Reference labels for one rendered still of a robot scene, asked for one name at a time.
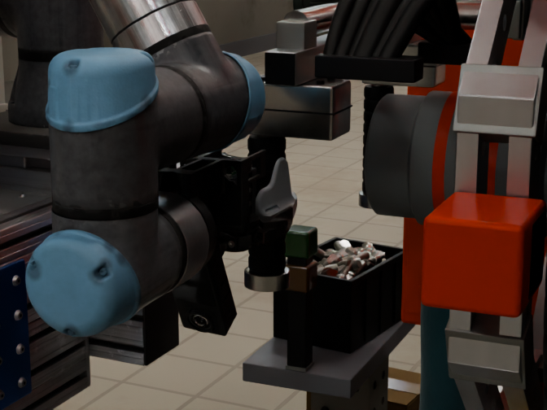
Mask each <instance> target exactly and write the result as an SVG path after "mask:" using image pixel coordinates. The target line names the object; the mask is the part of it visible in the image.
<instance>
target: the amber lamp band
mask: <svg viewBox="0 0 547 410"><path fill-rule="evenodd" d="M286 266H287V267H288V268H289V269H290V286H289V287H288V288H286V289H285V290H287V291H294V292H300V293H308V292H309V291H310V290H312V289H313V288H314V287H315V286H317V261H315V260H314V261H313V262H312V263H310V264H309V265H307V266H301V265H294V264H288V263H286Z"/></svg>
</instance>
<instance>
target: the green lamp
mask: <svg viewBox="0 0 547 410"><path fill-rule="evenodd" d="M285 242H286V253H285V256H286V257H290V258H297V259H303V260H307V259H309V258H310V257H312V256H313V255H315V254H316V253H317V228H316V227H312V226H304V225H292V226H291V227H290V229H289V231H288V232H287V233H286V238H285Z"/></svg>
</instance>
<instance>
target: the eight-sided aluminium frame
mask: <svg viewBox="0 0 547 410"><path fill-rule="evenodd" d="M516 1H517V0H482V2H481V6H480V9H479V14H478V18H477V21H476V25H475V31H474V34H473V37H472V41H471V44H470V50H469V54H468V57H467V61H466V63H462V65H461V71H460V76H459V83H458V89H457V101H456V107H455V113H454V119H453V131H454V132H455V134H457V139H456V160H455V182H454V192H465V193H474V194H487V189H488V155H489V142H497V143H508V144H509V153H508V169H507V186H506V196H509V197H517V198H534V199H538V189H539V175H540V147H541V145H542V143H543V136H544V130H545V117H546V111H547V0H533V3H532V9H531V13H530V17H529V21H528V24H527V31H526V35H525V38H524V42H523V48H522V53H521V56H520V60H519V65H518V66H507V65H501V63H502V60H503V55H504V52H505V46H506V42H507V38H508V35H509V31H510V25H511V21H512V18H513V14H514V8H515V4H516ZM546 263H547V249H546V253H545V261H544V265H543V277H542V282H541V284H540V286H539V290H538V295H537V299H536V306H535V311H534V315H533V319H532V298H531V300H530V301H529V303H528V304H527V306H526V307H525V308H524V310H523V312H522V314H521V315H520V316H519V317H515V318H513V317H506V316H494V315H488V314H482V313H476V312H464V311H458V310H451V309H449V321H448V323H447V325H446V328H445V339H446V348H447V357H448V367H449V377H450V378H454V380H455V382H456V384H457V388H458V390H459V393H460V396H461V397H462V402H463V403H464V406H465V409H466V410H544V396H543V393H542V389H541V385H540V382H543V364H544V360H543V337H544V308H545V272H546ZM498 386H502V387H503V391H502V392H501V394H500V391H499V389H498Z"/></svg>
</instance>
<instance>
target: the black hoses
mask: <svg viewBox="0 0 547 410"><path fill-rule="evenodd" d="M415 33H416V34H417V35H419V36H420V37H422V38H424V39H425V40H424V41H420V42H419V43H418V56H410V55H403V53H404V51H405V49H406V47H407V45H408V44H409V42H410V40H411V39H412V37H413V35H414V34H415ZM471 41H472V39H471V38H470V36H469V35H468V34H467V33H466V32H465V31H464V30H463V28H462V27H461V22H460V18H459V14H458V9H457V2H456V0H339V2H338V5H337V7H336V9H335V13H334V15H333V18H332V21H331V23H330V28H329V31H328V34H327V38H326V44H325V47H324V51H323V53H321V54H319V55H315V77H316V78H330V79H345V80H358V81H385V82H399V83H415V82H417V81H420V80H421V79H422V78H423V64H424V63H433V64H449V65H462V63H466V61H467V57H468V54H469V50H470V44H471Z"/></svg>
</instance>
